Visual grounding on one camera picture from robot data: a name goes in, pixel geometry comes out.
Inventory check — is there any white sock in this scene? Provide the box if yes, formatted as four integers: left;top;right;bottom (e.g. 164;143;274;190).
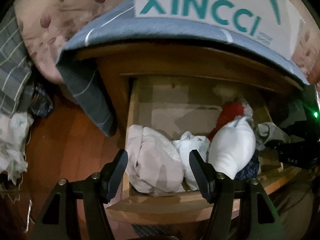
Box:
208;115;256;179

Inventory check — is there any beige ribbed underwear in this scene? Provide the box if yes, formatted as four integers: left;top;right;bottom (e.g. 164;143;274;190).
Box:
126;125;184;197

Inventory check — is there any grey ribbed sock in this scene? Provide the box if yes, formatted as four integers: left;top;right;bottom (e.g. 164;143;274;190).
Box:
254;122;290;151

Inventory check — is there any dark blue patterned sock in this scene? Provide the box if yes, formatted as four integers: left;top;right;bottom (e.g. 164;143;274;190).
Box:
235;150;260;180

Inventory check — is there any wooden drawer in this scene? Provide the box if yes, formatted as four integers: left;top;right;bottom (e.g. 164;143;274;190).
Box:
105;76;302;225

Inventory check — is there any white small underwear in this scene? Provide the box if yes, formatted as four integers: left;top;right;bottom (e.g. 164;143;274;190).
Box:
172;130;211;191

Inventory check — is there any floral white underwear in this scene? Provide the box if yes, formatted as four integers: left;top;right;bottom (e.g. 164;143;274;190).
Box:
236;99;254;125

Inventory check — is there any plaid slipper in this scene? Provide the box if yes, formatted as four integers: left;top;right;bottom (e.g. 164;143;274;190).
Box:
131;224;172;239

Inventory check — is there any red sock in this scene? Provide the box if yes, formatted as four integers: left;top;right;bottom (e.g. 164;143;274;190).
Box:
208;102;245;142

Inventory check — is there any dark blue plastic bag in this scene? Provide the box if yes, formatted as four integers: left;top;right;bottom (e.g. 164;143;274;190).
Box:
28;84;54;118

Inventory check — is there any wooden nightstand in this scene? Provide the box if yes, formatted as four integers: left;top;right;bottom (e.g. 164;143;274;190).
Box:
76;43;303;135

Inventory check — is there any white crumpled cloth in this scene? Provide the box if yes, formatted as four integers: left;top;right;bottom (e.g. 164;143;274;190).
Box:
0;112;33;185

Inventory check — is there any grey plaid blanket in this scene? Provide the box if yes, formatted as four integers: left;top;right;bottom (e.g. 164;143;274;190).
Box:
0;7;33;116

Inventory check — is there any white XINCCI shoe box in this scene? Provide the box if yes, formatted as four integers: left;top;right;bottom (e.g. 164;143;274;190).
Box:
135;0;302;60

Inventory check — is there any blue checked cloth cover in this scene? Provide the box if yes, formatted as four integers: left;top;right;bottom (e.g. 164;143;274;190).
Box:
56;0;308;137

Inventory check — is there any floral beige bedsheet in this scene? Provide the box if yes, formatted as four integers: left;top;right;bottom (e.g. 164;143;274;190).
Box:
14;0;319;83

